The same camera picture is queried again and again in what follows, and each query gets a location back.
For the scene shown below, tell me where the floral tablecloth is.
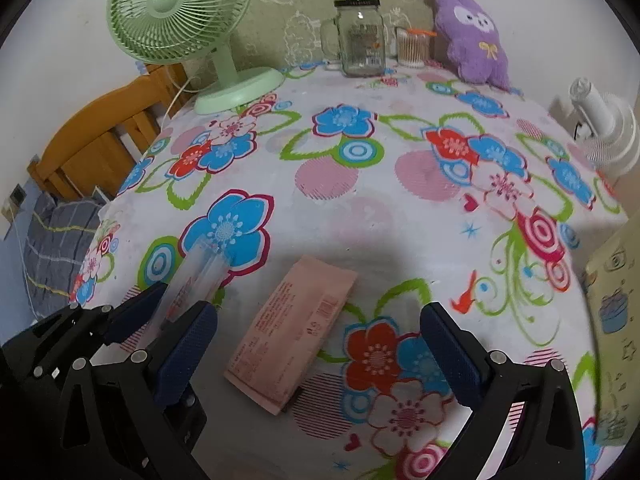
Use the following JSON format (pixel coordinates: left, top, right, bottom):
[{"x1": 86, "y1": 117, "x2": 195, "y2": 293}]
[{"x1": 70, "y1": 60, "x2": 632, "y2": 480}]

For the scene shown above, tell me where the white clip fan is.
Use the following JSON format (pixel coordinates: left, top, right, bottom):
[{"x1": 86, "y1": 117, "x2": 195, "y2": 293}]
[{"x1": 569, "y1": 77, "x2": 640, "y2": 182}]

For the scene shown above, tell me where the yellow fabric storage box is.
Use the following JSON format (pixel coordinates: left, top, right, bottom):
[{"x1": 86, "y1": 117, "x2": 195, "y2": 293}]
[{"x1": 582, "y1": 220, "x2": 640, "y2": 461}]

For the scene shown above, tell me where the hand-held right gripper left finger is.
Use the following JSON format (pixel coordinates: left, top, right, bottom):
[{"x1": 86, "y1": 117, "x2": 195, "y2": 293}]
[{"x1": 56, "y1": 302, "x2": 219, "y2": 480}]

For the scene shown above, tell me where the purple plush toy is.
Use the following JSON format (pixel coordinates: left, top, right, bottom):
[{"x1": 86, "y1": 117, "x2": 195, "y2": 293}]
[{"x1": 431, "y1": 0, "x2": 513, "y2": 93}]

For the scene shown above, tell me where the pink packet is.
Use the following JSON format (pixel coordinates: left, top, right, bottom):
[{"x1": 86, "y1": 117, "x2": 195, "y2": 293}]
[{"x1": 223, "y1": 255, "x2": 359, "y2": 416}]

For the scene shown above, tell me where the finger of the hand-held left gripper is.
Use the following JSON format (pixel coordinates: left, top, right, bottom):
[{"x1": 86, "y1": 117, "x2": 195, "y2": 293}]
[
  {"x1": 0, "y1": 282, "x2": 168, "y2": 396},
  {"x1": 167, "y1": 385, "x2": 208, "y2": 443}
]

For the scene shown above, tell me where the white charging cable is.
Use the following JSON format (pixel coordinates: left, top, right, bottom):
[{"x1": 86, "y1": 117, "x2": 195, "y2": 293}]
[{"x1": 11, "y1": 209, "x2": 40, "y2": 322}]

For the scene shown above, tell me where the glass mug jar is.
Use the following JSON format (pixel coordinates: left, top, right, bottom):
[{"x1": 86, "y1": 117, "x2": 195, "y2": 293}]
[{"x1": 320, "y1": 0, "x2": 389, "y2": 79}]

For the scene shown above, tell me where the green desk fan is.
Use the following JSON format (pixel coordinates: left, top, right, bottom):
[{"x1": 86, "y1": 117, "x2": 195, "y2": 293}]
[{"x1": 106, "y1": 0, "x2": 286, "y2": 116}]

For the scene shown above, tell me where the white fan cord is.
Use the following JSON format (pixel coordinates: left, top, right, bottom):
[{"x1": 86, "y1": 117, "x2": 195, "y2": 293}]
[{"x1": 159, "y1": 76, "x2": 194, "y2": 129}]

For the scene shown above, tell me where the clear plastic package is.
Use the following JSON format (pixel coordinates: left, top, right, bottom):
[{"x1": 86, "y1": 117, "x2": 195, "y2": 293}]
[{"x1": 164, "y1": 239, "x2": 234, "y2": 325}]

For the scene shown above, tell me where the grey plaid pillow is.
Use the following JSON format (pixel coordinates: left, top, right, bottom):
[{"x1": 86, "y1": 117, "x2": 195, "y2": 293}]
[{"x1": 22, "y1": 192, "x2": 109, "y2": 319}]

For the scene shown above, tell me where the green cardboard panel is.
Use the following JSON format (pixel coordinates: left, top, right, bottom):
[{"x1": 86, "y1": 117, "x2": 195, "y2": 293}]
[{"x1": 234, "y1": 0, "x2": 434, "y2": 70}]

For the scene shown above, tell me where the cotton swab jar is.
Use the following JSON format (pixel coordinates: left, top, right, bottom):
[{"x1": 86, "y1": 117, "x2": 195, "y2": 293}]
[{"x1": 396, "y1": 27, "x2": 437, "y2": 69}]

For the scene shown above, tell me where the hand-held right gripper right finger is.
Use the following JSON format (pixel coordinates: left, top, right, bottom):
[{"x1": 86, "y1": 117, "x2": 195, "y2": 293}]
[{"x1": 420, "y1": 302, "x2": 587, "y2": 480}]

